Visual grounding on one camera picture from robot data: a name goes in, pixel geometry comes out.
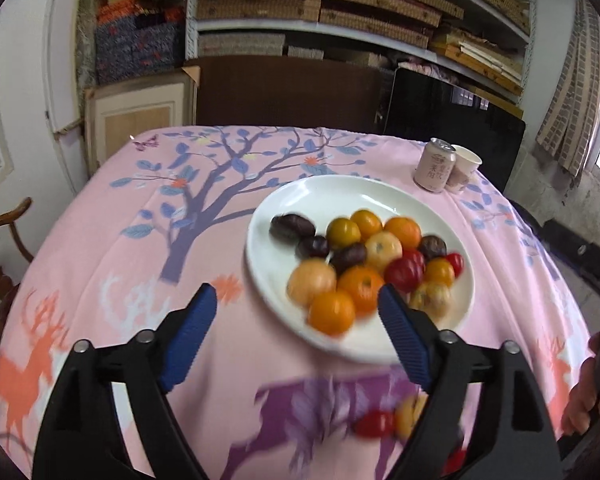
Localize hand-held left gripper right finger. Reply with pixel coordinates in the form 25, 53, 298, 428
376, 283, 564, 480

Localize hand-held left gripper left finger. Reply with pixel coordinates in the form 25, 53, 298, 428
31, 282, 219, 480

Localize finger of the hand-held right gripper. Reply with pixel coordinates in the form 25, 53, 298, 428
542, 220, 600, 311

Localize yellow speckled fruit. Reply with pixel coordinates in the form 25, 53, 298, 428
409, 281, 453, 318
396, 394, 429, 438

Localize large red tomato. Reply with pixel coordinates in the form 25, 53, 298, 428
384, 250, 426, 293

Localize small tangerine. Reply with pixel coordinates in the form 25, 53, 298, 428
326, 216, 362, 251
423, 258, 456, 287

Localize pale peach round fruit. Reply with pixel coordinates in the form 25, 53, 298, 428
286, 259, 338, 308
364, 231, 404, 273

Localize white oval plate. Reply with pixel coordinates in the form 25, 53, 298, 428
245, 175, 476, 365

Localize person's right hand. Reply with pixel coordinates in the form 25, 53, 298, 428
561, 331, 600, 437

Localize pink deer print tablecloth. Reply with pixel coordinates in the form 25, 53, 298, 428
0, 125, 593, 480

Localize hanging tan woven sheets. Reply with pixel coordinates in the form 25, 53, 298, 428
535, 0, 600, 177

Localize white paper cup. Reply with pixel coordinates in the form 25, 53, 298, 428
447, 145, 482, 195

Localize pink drink can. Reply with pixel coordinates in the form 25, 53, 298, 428
413, 137, 458, 194

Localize wooden chair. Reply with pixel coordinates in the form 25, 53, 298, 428
0, 197, 33, 401

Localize black glossy board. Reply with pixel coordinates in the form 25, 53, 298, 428
382, 67, 526, 193

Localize pink cloth bundle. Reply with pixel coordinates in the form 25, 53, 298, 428
392, 57, 456, 83

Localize dark brown board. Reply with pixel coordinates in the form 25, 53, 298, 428
197, 57, 396, 133

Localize stack of blue patterned boxes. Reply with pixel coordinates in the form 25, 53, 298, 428
94, 2, 186, 86

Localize white door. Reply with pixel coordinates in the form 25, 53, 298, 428
0, 0, 88, 196

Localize white metal shelf rack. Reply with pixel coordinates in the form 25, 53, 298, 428
185, 0, 537, 106

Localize stack of woven flat boxes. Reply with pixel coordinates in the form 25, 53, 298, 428
197, 0, 531, 103

